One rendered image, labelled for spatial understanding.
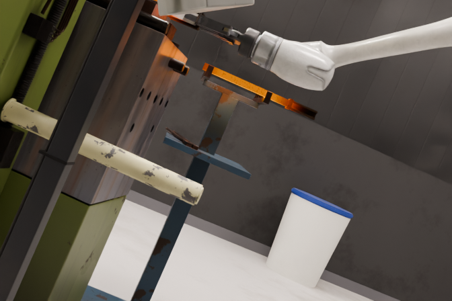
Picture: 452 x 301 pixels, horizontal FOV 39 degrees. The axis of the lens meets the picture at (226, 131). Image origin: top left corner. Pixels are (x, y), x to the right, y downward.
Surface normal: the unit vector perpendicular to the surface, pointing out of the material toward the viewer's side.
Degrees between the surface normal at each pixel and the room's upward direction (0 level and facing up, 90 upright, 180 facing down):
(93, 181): 90
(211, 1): 90
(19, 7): 90
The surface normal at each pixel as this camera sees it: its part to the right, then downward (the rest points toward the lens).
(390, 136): 0.15, 0.07
